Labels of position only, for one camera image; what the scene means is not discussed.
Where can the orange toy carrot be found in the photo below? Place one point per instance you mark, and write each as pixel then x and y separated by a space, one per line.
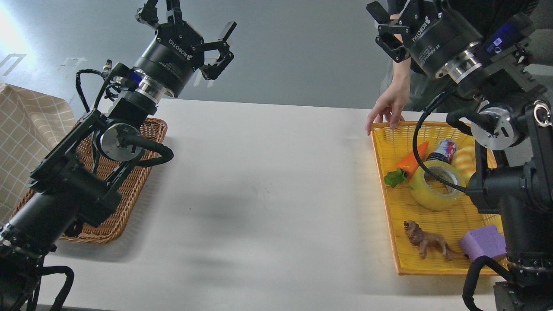
pixel 404 171

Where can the beige checkered cloth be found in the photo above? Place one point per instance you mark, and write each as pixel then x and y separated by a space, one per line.
pixel 31 124

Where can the brown toy lion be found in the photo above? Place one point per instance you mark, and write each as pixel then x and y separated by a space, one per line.
pixel 423 240

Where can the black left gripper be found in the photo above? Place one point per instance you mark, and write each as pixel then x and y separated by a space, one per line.
pixel 170 54

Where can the brown wicker basket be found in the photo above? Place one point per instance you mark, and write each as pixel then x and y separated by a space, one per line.
pixel 153 129

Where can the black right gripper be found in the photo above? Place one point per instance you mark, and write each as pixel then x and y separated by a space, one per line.
pixel 434 36

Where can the small soda can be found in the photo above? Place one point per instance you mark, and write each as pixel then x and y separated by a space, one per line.
pixel 444 151

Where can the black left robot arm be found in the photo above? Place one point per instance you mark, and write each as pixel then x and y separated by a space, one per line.
pixel 78 182

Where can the toy croissant bread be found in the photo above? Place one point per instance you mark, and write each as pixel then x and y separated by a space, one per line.
pixel 465 162

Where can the person's forearm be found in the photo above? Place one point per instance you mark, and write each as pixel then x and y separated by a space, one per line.
pixel 401 74

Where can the purple foam block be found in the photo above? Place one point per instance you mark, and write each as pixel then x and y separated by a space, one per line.
pixel 484 241

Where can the yellow tape roll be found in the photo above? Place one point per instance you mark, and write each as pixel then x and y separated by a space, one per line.
pixel 431 193

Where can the person's hand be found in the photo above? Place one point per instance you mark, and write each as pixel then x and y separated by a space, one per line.
pixel 390 105

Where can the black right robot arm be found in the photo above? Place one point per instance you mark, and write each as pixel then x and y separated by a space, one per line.
pixel 486 56

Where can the yellow plastic basket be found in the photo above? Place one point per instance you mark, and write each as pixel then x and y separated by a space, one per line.
pixel 391 145

